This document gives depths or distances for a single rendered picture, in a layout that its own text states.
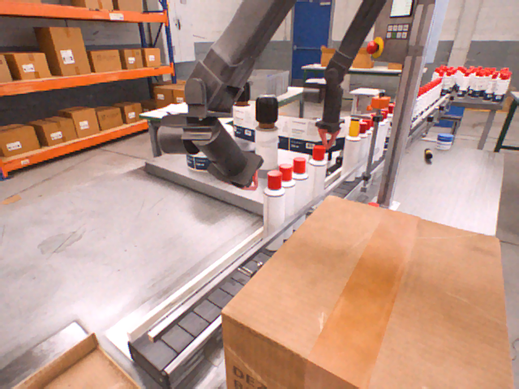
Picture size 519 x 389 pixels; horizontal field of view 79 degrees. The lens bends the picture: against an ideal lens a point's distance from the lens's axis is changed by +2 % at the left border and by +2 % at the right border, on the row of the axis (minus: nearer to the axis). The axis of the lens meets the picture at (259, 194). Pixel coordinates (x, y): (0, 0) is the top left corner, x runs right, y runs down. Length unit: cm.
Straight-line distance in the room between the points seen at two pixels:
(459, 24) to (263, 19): 814
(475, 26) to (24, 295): 850
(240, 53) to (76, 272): 68
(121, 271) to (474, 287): 74
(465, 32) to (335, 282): 832
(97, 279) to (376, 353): 70
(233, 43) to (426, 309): 42
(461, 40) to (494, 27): 56
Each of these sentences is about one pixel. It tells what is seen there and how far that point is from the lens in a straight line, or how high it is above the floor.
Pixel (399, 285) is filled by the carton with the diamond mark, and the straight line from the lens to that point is 38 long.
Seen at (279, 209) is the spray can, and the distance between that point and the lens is 72.
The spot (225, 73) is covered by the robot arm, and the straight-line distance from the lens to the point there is 49.
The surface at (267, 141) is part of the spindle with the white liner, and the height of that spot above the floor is 103.
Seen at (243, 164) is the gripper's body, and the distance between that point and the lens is 57.
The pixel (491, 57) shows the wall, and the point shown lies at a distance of 869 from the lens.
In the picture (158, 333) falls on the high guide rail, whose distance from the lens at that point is 54.
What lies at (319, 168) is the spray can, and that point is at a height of 103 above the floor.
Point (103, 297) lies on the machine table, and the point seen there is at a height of 83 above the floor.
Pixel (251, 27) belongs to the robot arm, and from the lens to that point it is 49.
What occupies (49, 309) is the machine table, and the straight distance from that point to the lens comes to 86.
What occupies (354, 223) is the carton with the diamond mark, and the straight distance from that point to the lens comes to 47.
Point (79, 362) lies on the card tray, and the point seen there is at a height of 83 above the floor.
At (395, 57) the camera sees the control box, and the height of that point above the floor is 130.
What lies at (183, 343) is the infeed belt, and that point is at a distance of 62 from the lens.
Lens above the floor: 136
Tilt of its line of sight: 27 degrees down
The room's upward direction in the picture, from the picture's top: straight up
